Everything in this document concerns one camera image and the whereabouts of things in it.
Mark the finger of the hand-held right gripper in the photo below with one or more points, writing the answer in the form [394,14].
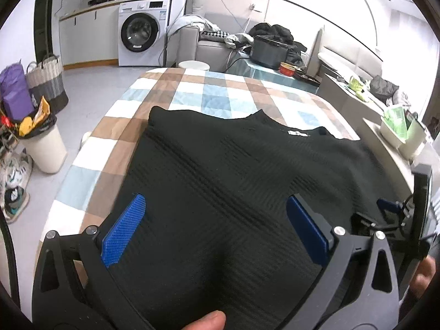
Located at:
[390,206]
[367,223]

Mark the grey clothes pile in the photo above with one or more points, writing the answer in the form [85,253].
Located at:
[386,89]

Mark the person's left hand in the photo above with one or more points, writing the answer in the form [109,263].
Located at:
[202,321]

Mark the white washing machine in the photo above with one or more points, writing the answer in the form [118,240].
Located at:
[141,31]

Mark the checked blanket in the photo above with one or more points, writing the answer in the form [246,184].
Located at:
[220,89]

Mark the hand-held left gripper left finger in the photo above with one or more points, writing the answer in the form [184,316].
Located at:
[123,227]

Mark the black door frame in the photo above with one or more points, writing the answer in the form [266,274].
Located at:
[44,17]

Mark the black tray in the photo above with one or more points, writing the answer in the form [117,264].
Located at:
[307,78]

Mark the purple bag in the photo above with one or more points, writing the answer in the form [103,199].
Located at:
[13,92]

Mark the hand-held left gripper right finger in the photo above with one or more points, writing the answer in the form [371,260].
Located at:
[306,227]

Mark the white pillow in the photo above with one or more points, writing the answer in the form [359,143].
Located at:
[331,60]

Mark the black kitchen appliance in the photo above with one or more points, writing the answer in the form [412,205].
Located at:
[268,53]

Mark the green toy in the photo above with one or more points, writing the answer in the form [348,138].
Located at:
[356,87]

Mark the person's right hand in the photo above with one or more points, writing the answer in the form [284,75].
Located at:
[422,276]

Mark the houndstooth pillow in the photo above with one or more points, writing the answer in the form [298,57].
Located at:
[215,34]

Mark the white trash bin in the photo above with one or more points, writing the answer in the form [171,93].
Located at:
[46,149]

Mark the woven grey white basket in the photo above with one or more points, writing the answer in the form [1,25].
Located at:
[48,82]

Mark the white slipper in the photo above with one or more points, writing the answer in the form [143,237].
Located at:
[86,139]

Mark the white green sneaker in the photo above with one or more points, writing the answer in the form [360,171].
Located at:
[15,170]

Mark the white container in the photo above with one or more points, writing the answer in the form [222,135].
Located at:
[414,141]

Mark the red bowl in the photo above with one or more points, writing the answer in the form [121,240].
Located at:
[287,69]

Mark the grey teal sneaker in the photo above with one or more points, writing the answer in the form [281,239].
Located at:
[15,204]

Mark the yellow packet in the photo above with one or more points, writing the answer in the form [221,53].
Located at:
[37,117]

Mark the teal covered table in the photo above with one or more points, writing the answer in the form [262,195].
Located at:
[254,75]

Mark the white kitchen cabinet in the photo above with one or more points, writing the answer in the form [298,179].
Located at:
[89,37]

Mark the black knit sweater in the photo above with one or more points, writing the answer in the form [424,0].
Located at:
[233,178]

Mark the grey sofa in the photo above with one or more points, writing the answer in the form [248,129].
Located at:
[206,53]

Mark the grey green cloth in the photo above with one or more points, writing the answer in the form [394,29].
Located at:
[239,39]

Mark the light grey blanket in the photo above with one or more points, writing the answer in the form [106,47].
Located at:
[190,22]

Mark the white round stool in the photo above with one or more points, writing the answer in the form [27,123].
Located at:
[193,65]

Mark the grey low cabinet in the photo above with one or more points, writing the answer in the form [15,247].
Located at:
[343,101]

